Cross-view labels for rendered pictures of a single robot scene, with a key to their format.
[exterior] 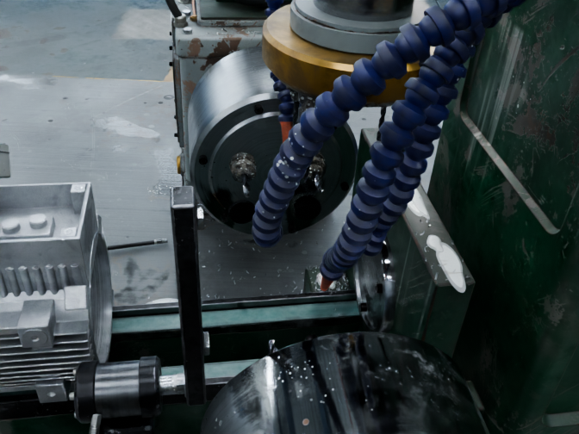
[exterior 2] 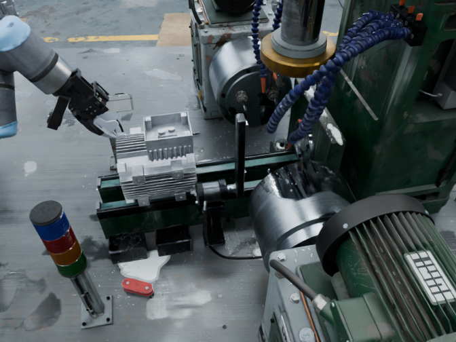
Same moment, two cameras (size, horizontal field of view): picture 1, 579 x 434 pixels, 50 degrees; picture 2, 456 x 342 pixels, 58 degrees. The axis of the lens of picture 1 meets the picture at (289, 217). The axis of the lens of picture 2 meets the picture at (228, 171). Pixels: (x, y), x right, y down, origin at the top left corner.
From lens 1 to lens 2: 0.45 m
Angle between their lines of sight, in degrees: 8
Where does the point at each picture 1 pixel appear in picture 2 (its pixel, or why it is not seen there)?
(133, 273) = not seen: hidden behind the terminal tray
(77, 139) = (140, 83)
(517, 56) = not seen: hidden behind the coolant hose
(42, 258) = (178, 144)
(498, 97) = (354, 62)
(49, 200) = (171, 120)
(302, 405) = (289, 185)
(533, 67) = (368, 52)
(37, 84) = (110, 53)
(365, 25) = (302, 47)
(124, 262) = not seen: hidden behind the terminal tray
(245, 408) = (268, 189)
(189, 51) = (207, 41)
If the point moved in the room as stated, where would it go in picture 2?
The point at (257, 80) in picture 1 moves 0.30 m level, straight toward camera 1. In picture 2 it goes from (245, 57) to (258, 117)
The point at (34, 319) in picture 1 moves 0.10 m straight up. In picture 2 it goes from (177, 167) to (173, 138)
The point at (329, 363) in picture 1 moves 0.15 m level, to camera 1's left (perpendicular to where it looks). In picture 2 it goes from (296, 172) to (229, 172)
